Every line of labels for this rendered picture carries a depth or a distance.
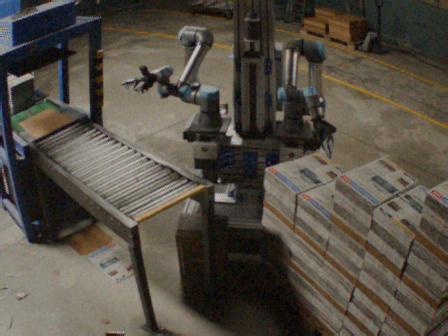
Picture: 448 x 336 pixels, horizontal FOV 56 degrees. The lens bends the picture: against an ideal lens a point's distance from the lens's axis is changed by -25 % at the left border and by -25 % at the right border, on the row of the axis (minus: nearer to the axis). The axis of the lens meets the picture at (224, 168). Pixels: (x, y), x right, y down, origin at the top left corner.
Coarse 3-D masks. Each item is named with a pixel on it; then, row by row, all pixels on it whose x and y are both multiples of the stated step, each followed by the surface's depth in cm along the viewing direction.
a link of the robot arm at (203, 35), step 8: (200, 32) 298; (208, 32) 298; (200, 40) 297; (208, 40) 296; (200, 48) 296; (208, 48) 298; (192, 56) 296; (200, 56) 296; (192, 64) 295; (200, 64) 298; (184, 72) 295; (192, 72) 295; (184, 80) 293; (192, 80) 297; (176, 88) 293; (184, 88) 291; (176, 96) 296; (184, 96) 292
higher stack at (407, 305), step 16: (432, 192) 167; (432, 208) 166; (432, 224) 167; (432, 240) 168; (416, 256) 178; (432, 256) 168; (416, 272) 179; (432, 272) 168; (400, 288) 190; (432, 288) 170; (400, 304) 191; (416, 304) 181; (416, 320) 181; (432, 320) 173
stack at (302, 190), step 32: (320, 160) 286; (288, 192) 264; (320, 192) 258; (320, 224) 245; (288, 256) 278; (320, 256) 249; (352, 256) 224; (288, 288) 285; (352, 288) 225; (384, 288) 202; (320, 320) 259; (384, 320) 204
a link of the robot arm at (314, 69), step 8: (304, 40) 282; (312, 40) 283; (304, 48) 281; (312, 48) 280; (320, 48) 279; (304, 56) 286; (312, 56) 283; (320, 56) 282; (312, 64) 288; (320, 64) 288; (312, 72) 292; (320, 72) 292; (312, 80) 296; (320, 80) 296; (320, 88) 300; (320, 96) 303
